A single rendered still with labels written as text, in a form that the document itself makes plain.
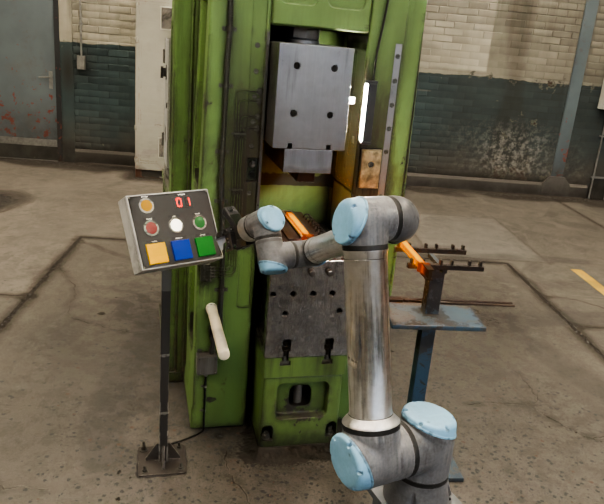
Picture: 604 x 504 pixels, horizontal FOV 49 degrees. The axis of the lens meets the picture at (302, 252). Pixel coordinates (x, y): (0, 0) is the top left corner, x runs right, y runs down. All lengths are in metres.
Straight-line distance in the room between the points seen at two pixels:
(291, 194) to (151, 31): 5.05
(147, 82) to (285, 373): 5.59
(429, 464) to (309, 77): 1.51
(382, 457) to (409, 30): 1.82
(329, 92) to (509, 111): 6.61
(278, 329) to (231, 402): 0.53
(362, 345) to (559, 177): 8.02
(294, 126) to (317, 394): 1.23
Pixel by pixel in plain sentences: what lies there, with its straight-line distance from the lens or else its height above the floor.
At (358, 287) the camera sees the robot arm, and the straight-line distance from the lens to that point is 1.63.
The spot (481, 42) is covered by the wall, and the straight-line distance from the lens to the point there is 8.95.
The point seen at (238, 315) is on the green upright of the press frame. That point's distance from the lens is 2.99.
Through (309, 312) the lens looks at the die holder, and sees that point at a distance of 2.83.
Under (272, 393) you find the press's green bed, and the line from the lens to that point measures 2.98.
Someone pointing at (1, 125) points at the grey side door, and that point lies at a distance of 9.26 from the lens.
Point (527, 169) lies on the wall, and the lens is 9.37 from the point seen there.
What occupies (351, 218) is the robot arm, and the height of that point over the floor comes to 1.39.
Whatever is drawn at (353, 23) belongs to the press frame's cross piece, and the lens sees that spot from 2.82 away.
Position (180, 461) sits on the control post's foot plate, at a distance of 3.04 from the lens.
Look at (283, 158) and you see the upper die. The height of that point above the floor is 1.32.
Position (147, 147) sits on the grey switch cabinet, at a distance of 8.14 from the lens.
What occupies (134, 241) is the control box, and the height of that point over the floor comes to 1.05.
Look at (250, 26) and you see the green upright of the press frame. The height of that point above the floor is 1.81.
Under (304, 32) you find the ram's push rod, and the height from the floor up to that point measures 1.81.
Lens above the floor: 1.80
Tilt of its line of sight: 18 degrees down
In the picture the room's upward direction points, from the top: 5 degrees clockwise
